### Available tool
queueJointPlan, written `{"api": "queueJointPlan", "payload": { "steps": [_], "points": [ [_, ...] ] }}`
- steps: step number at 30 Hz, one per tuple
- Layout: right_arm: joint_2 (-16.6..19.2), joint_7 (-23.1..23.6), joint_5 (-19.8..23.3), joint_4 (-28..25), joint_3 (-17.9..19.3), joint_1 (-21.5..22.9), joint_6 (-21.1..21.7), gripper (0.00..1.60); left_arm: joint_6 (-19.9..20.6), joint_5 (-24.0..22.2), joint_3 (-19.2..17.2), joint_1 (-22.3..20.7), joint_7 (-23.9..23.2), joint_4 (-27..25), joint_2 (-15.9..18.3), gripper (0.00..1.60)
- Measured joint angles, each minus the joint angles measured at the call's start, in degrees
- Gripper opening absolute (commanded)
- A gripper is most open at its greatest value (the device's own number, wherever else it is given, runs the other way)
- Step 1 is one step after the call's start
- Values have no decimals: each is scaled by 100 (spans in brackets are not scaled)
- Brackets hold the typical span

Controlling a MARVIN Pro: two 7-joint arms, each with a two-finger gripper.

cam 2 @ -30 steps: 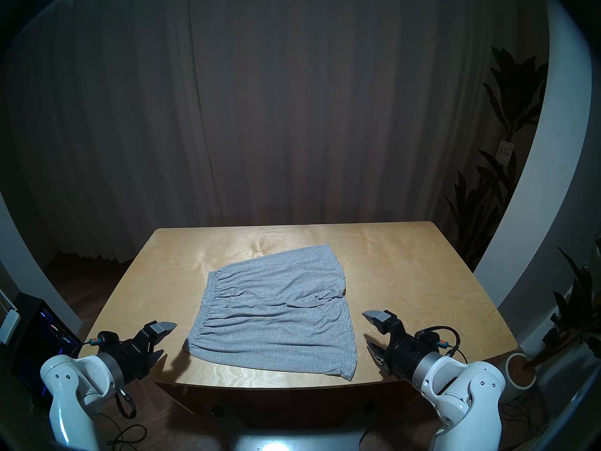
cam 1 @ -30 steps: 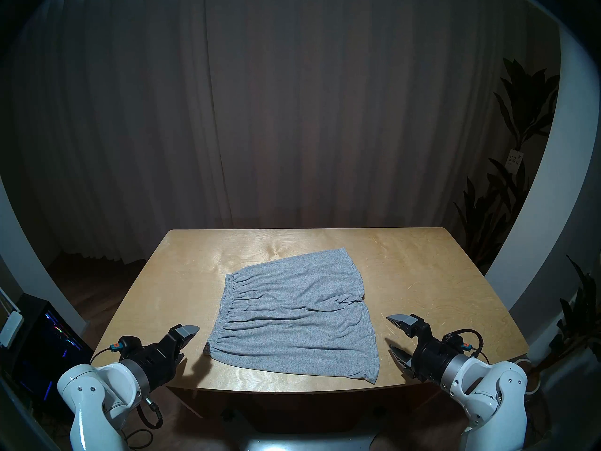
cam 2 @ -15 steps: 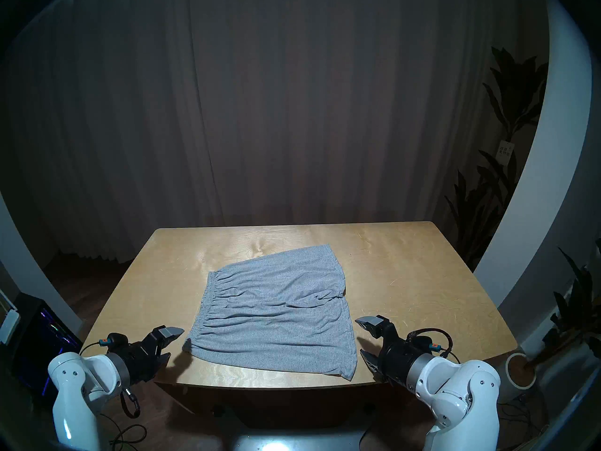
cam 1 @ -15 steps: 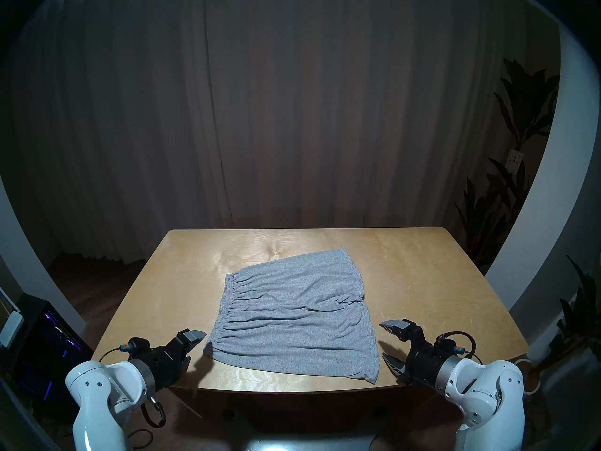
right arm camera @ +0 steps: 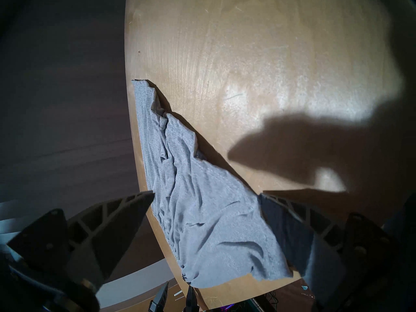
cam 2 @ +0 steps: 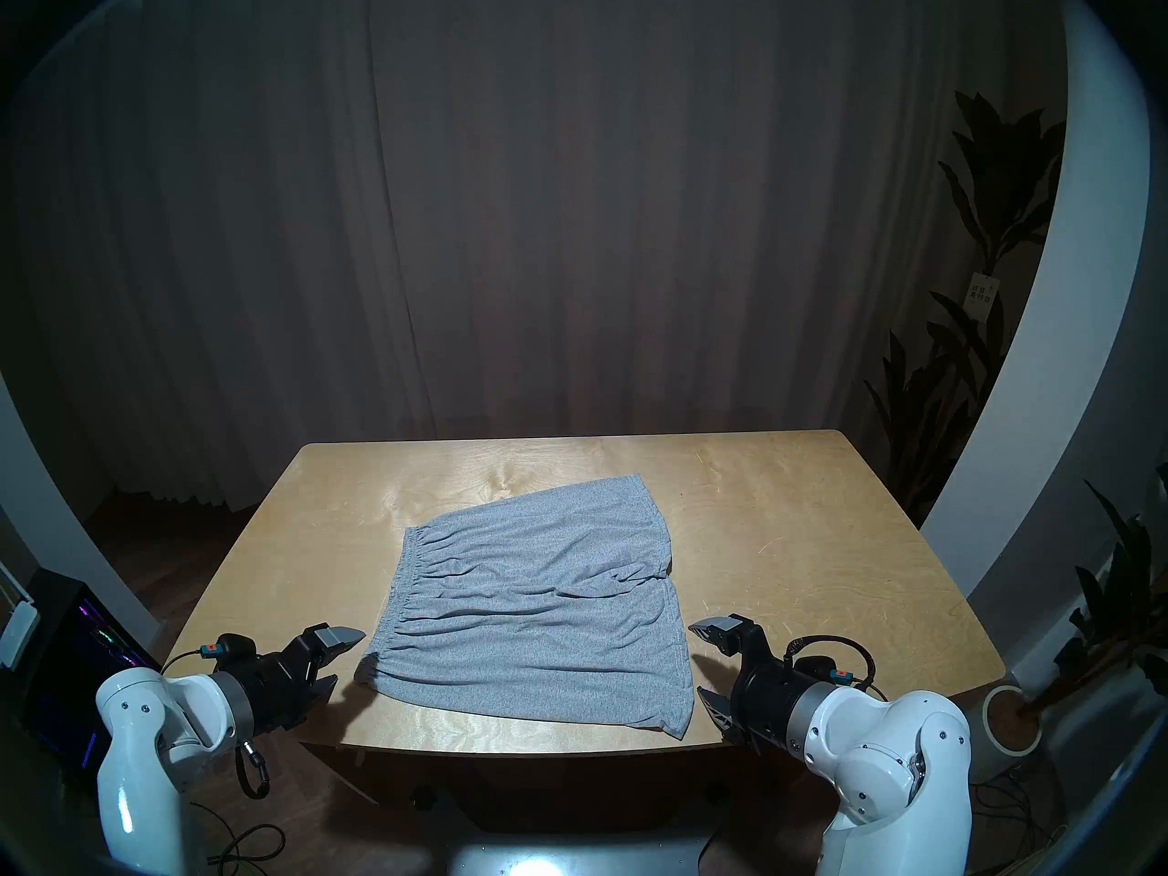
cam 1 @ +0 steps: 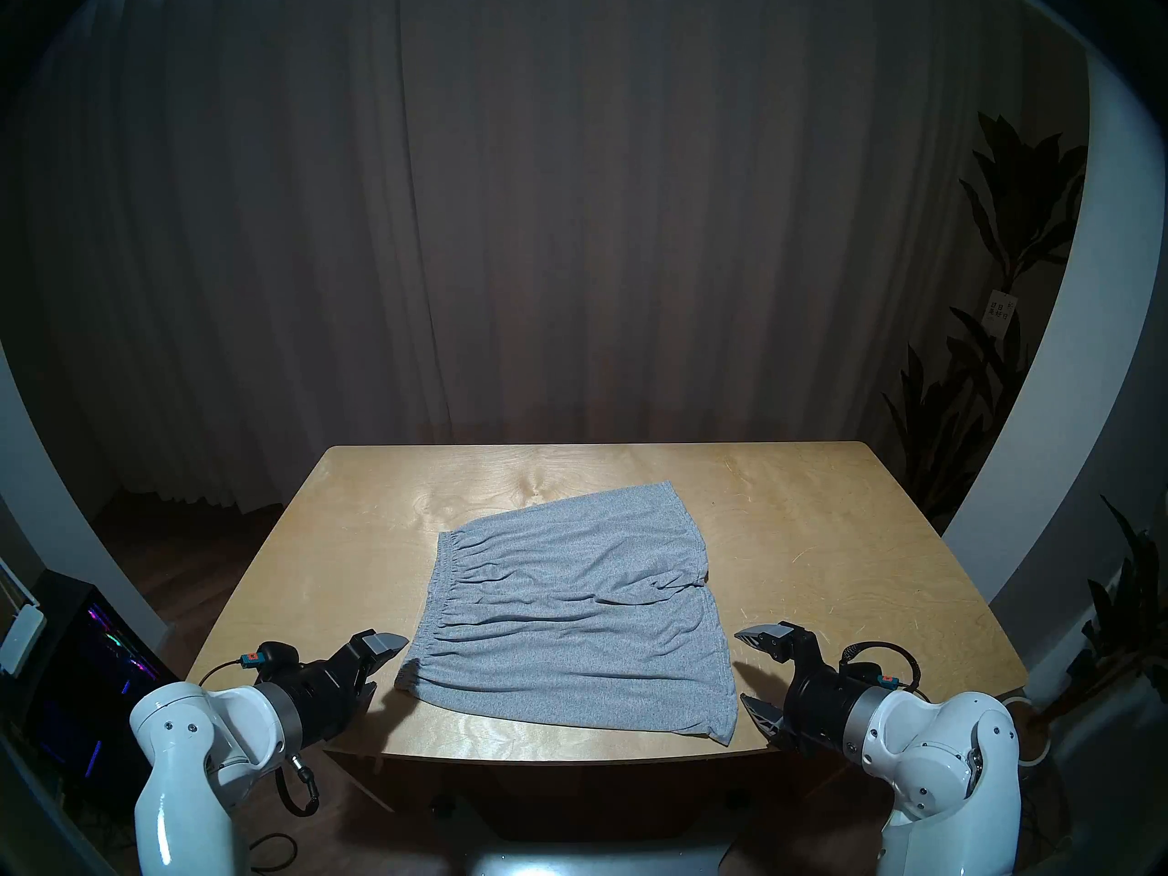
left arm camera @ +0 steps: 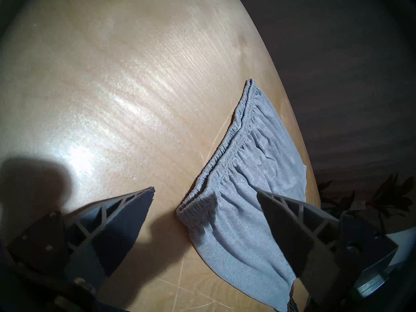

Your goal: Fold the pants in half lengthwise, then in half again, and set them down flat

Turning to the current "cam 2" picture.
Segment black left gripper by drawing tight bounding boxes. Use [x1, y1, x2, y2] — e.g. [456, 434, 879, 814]
[239, 623, 366, 734]

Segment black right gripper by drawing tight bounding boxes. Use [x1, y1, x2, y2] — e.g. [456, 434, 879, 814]
[689, 615, 822, 756]

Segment grey pants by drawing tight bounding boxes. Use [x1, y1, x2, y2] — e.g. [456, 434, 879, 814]
[354, 473, 696, 740]

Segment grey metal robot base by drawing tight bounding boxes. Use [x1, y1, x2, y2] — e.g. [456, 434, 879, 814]
[411, 783, 731, 876]

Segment black computer tower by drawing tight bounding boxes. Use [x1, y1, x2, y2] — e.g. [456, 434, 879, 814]
[18, 568, 161, 770]

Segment white round plant pot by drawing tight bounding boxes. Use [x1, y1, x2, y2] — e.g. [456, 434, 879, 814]
[981, 684, 1047, 758]

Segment small white box device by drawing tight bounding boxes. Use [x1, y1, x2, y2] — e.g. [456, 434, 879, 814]
[0, 600, 42, 670]

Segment small dark potted plant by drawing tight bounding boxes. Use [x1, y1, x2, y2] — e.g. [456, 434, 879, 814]
[1027, 468, 1168, 711]

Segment brown pleated curtain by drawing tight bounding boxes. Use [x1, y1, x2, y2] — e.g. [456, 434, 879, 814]
[0, 0, 1064, 510]

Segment tall dark leafy plant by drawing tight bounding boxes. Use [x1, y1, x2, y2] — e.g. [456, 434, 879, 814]
[862, 89, 1069, 524]

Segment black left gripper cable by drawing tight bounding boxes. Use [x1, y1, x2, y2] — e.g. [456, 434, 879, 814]
[160, 635, 275, 799]

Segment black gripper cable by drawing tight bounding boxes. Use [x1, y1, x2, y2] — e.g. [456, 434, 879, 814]
[160, 635, 275, 799]
[783, 635, 888, 702]

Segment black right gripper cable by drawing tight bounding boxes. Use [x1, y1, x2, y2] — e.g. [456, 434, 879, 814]
[783, 635, 888, 702]

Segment black floor cable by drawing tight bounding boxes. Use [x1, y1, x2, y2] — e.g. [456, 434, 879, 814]
[972, 765, 1069, 859]
[196, 824, 288, 876]

